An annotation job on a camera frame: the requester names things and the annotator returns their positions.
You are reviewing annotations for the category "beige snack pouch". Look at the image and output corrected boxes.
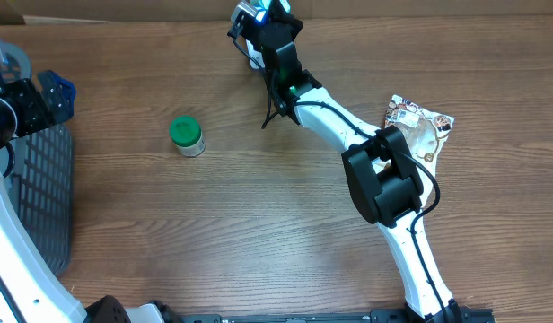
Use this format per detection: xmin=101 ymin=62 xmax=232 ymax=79
xmin=378 ymin=93 xmax=456 ymax=207

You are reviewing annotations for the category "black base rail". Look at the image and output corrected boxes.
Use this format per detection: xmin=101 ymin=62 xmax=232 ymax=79
xmin=177 ymin=307 xmax=496 ymax=323

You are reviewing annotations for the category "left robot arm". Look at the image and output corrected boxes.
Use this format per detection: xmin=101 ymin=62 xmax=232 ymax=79
xmin=0 ymin=41 xmax=179 ymax=323

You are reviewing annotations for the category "grey plastic basket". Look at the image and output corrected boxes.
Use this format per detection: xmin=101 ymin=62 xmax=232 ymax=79
xmin=0 ymin=41 xmax=76 ymax=275

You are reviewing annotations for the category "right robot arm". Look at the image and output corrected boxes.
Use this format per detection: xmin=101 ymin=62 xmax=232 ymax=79
xmin=228 ymin=1 xmax=461 ymax=322

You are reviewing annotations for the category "teal snack packet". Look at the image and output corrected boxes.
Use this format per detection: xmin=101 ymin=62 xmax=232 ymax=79
xmin=251 ymin=0 xmax=292 ymax=14

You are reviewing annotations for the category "white barcode scanner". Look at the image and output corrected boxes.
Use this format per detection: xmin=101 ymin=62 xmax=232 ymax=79
xmin=246 ymin=40 xmax=265 ymax=70

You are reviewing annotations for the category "cardboard back panel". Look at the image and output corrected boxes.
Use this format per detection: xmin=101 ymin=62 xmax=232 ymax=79
xmin=0 ymin=0 xmax=553 ymax=24

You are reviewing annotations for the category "green lid container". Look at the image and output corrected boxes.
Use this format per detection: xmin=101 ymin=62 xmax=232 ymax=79
xmin=169 ymin=115 xmax=206 ymax=157

